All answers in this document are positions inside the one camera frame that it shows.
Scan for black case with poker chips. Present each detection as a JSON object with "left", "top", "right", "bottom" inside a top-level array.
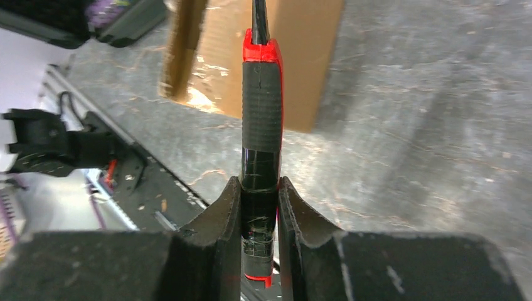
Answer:
[{"left": 1, "top": 0, "right": 167, "bottom": 50}]

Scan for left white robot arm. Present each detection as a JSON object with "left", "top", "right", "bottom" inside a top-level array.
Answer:
[{"left": 1, "top": 91, "right": 127, "bottom": 177}]

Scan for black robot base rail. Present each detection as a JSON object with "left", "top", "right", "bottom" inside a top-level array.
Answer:
[{"left": 85, "top": 112, "right": 208, "bottom": 231}]

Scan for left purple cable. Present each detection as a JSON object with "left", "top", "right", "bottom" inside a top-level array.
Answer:
[{"left": 0, "top": 182, "right": 107, "bottom": 246}]

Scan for red box cutter knife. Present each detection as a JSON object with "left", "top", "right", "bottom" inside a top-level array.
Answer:
[{"left": 239, "top": 1, "right": 284, "bottom": 288}]

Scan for brown cardboard express box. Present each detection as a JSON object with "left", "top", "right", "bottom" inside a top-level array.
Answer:
[{"left": 158, "top": 1, "right": 344, "bottom": 132}]

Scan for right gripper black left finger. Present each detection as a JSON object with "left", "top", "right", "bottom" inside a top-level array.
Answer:
[{"left": 1, "top": 177, "right": 241, "bottom": 300}]

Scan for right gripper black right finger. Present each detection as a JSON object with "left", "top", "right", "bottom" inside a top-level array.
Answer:
[{"left": 278, "top": 177, "right": 524, "bottom": 300}]

